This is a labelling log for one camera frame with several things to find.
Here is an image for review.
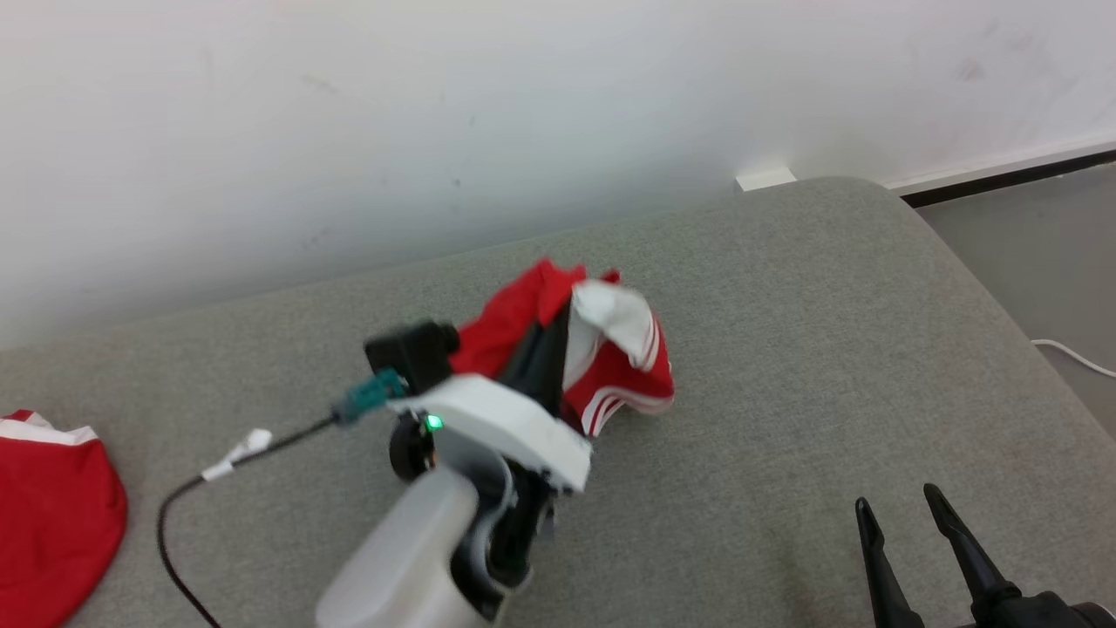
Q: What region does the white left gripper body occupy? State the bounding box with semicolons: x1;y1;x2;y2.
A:
387;374;595;495

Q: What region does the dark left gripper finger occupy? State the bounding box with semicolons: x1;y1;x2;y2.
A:
546;301;576;416
499;327;552;398

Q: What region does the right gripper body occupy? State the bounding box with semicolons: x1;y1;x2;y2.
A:
968;591;1116;628

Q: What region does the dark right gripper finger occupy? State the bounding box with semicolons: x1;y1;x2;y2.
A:
923;484;1022;605
854;496;926;628

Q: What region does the red white basketball jersey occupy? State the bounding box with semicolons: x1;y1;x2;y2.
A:
449;258;676;438

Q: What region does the red shorts white waistband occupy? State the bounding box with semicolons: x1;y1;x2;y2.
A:
0;409;129;628

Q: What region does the grey fabric sofa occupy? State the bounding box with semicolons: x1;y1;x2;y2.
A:
0;177;1116;628

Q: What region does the black white baseboard strip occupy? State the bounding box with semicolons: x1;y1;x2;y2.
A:
882;140;1116;208

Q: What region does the white floor cable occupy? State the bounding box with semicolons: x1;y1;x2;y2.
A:
1032;338;1116;379

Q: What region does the white cable label tag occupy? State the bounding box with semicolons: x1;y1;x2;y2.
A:
201;428;274;483

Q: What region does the small white wall box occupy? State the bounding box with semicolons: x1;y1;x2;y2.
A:
736;167;798;192

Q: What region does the black cable teal connector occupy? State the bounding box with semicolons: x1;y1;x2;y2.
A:
156;367;409;628

